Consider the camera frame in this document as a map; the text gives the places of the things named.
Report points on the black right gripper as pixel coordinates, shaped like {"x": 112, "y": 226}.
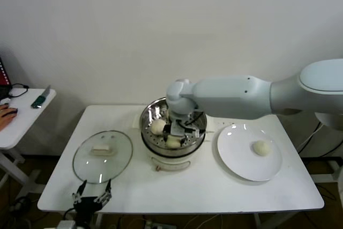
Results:
{"x": 168, "y": 128}

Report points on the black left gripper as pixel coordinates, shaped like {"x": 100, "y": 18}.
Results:
{"x": 87, "y": 206}

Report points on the white steamed baozi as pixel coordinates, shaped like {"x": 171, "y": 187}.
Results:
{"x": 158, "y": 127}
{"x": 261, "y": 148}
{"x": 173, "y": 142}

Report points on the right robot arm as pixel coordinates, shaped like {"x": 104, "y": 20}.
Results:
{"x": 227, "y": 97}

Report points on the stainless steel steamer basket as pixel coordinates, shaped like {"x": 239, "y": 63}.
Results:
{"x": 147, "y": 121}

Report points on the person's hand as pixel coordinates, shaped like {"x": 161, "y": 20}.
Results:
{"x": 5, "y": 115}

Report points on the cream electric cooker base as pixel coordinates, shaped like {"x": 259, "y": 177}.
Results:
{"x": 171, "y": 163}

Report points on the white round plate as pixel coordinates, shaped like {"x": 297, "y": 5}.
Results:
{"x": 235, "y": 156}

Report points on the grey floor power strip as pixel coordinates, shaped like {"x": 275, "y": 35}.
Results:
{"x": 158, "y": 225}

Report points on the dark computer mouse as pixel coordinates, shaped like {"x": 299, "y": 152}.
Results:
{"x": 15, "y": 110}

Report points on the black laptop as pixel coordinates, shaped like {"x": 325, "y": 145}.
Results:
{"x": 4, "y": 91}

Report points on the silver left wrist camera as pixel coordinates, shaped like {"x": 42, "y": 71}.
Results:
{"x": 67, "y": 224}

